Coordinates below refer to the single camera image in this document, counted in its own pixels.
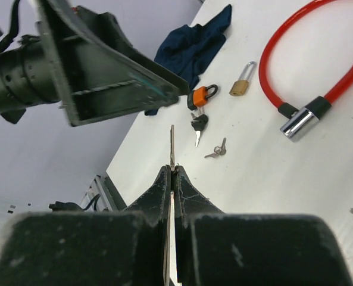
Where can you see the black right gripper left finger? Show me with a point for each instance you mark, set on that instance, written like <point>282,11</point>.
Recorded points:
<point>127,247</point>

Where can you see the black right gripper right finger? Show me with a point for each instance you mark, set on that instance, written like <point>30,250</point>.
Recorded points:
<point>216,248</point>

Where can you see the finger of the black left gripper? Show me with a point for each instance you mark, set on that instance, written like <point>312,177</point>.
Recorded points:
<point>91,80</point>
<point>107,29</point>

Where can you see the silver key set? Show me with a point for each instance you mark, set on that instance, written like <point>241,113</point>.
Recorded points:
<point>172,146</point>

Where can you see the red cable lock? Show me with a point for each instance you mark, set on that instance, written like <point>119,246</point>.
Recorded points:
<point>307,64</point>

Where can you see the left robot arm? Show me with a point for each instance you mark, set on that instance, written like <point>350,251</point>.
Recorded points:
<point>25,80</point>

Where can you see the small silver key pair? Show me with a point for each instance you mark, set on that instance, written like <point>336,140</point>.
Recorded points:
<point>218,151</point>

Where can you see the navy blue cloth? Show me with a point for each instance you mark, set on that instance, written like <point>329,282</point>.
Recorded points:
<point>188,51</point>

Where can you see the orange padlock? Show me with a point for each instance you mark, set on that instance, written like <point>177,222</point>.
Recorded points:
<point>199,97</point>

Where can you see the black head keys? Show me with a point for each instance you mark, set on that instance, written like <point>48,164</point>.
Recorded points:
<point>198,123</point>

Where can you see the long shackle brass padlock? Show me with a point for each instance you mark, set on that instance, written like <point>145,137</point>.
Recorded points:
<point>240,87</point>

